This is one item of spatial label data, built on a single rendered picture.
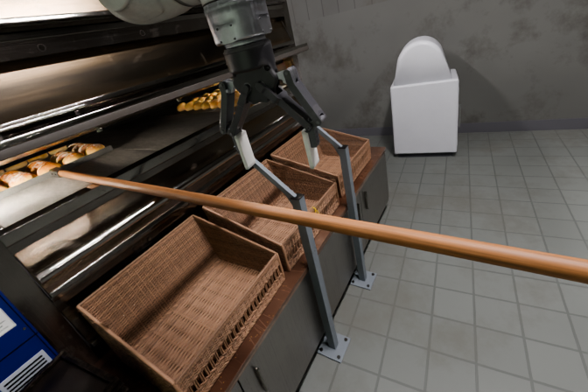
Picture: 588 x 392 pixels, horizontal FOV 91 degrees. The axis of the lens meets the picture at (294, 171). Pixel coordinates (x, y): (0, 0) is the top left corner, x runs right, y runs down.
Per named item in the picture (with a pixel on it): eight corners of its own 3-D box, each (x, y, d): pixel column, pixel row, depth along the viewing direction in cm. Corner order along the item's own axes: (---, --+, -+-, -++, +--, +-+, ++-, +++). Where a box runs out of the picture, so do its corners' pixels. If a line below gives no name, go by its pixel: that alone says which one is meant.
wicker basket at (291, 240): (216, 249, 157) (199, 206, 145) (276, 194, 197) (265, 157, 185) (290, 274, 129) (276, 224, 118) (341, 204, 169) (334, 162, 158)
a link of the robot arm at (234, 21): (241, -9, 36) (255, 42, 39) (274, -10, 43) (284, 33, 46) (189, 10, 40) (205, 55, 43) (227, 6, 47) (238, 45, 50)
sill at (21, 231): (0, 244, 90) (-8, 234, 89) (291, 88, 221) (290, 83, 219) (6, 248, 87) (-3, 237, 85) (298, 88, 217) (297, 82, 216)
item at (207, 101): (175, 112, 216) (172, 105, 213) (220, 94, 250) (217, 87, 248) (234, 108, 183) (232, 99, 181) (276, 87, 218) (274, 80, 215)
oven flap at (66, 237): (51, 297, 96) (8, 250, 92) (305, 116, 226) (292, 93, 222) (53, 297, 94) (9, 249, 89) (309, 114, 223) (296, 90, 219)
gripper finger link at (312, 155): (307, 124, 49) (311, 123, 48) (316, 161, 52) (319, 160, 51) (300, 130, 46) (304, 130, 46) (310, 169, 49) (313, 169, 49)
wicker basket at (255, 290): (109, 355, 112) (71, 306, 100) (211, 255, 153) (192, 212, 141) (193, 418, 86) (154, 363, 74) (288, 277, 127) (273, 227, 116)
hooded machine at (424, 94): (459, 138, 341) (463, 27, 290) (458, 158, 299) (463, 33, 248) (399, 139, 374) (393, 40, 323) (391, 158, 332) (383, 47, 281)
